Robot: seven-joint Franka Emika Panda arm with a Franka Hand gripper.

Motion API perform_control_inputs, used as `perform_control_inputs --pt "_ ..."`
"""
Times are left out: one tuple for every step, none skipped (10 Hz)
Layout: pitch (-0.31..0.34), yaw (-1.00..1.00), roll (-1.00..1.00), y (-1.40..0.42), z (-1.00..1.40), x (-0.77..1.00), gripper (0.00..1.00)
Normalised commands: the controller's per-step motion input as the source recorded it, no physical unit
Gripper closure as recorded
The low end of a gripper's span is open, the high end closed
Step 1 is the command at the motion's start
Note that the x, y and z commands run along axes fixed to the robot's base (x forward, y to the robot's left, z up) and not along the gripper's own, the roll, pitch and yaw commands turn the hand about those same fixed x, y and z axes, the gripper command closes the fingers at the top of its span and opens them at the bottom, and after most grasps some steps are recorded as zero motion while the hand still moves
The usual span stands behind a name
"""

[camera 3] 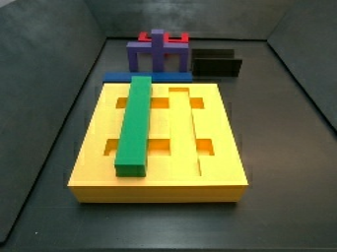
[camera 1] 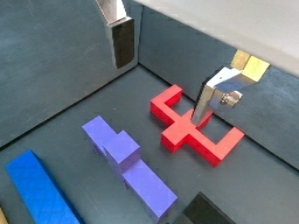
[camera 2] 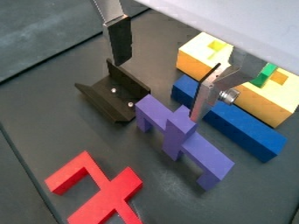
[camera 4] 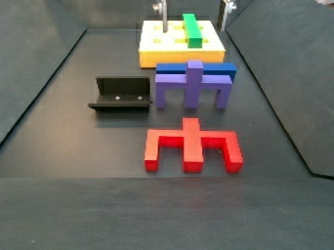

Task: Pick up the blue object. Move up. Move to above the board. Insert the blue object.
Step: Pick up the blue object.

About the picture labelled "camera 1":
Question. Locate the blue long bar block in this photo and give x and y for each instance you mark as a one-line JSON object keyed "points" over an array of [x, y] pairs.
{"points": [[42, 195]]}

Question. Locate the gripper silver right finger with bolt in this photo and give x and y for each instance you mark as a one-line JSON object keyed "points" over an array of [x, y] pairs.
{"points": [[219, 90]]}

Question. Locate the purple E-shaped block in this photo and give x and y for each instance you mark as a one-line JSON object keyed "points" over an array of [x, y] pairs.
{"points": [[122, 152]]}

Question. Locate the red E-shaped block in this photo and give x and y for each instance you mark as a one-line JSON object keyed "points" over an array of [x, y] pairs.
{"points": [[182, 132]]}

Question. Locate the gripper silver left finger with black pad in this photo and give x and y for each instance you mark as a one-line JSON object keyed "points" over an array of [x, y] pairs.
{"points": [[121, 30]]}

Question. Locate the black angled bracket holder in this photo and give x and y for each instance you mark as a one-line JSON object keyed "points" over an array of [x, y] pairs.
{"points": [[203, 212]]}

